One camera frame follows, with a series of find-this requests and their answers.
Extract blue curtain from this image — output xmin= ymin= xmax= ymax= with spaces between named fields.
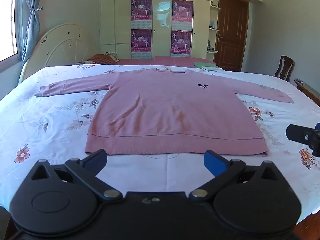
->
xmin=15 ymin=0 xmax=42 ymax=63

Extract pink long-sleeved sweater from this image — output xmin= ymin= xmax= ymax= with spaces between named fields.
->
xmin=34 ymin=68 xmax=295 ymax=157

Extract orange striped pillow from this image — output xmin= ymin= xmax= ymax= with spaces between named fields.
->
xmin=87 ymin=53 xmax=118 ymax=64

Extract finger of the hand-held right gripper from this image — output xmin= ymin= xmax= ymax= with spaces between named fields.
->
xmin=286 ymin=123 xmax=320 ymax=157

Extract brown wooden chair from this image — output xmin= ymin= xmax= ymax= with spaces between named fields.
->
xmin=274 ymin=55 xmax=295 ymax=82

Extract floral white bedsheet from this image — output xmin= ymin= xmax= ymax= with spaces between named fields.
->
xmin=0 ymin=64 xmax=320 ymax=220

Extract brown wooden door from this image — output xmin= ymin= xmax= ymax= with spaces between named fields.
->
xmin=214 ymin=0 xmax=249 ymax=72

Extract floral pillow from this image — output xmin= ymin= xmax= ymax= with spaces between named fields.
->
xmin=104 ymin=52 xmax=121 ymax=62

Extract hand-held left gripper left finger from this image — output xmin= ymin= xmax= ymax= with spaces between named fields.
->
xmin=31 ymin=149 xmax=123 ymax=202

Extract pink checked bedsheet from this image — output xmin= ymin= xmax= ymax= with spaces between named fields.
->
xmin=72 ymin=56 xmax=220 ymax=68

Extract window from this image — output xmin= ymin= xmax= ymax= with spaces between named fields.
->
xmin=0 ymin=0 xmax=19 ymax=62

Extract green folded cloth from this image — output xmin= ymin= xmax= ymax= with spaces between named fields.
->
xmin=194 ymin=62 xmax=220 ymax=69

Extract cream corner shelves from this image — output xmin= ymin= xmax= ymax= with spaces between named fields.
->
xmin=207 ymin=4 xmax=222 ymax=54

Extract wooden furniture frame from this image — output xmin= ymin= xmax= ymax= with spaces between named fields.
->
xmin=294 ymin=78 xmax=320 ymax=98

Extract cream bed headboard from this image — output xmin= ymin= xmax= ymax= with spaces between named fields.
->
xmin=19 ymin=23 xmax=97 ymax=84

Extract cream wardrobe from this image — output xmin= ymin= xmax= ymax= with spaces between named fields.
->
xmin=99 ymin=0 xmax=264 ymax=59

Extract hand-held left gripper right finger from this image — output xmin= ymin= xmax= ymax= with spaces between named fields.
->
xmin=189 ymin=150 xmax=288 ymax=202

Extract purple wall poster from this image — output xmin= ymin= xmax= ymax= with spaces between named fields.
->
xmin=131 ymin=29 xmax=152 ymax=58
xmin=172 ymin=0 xmax=193 ymax=30
xmin=171 ymin=30 xmax=192 ymax=57
xmin=131 ymin=0 xmax=153 ymax=29

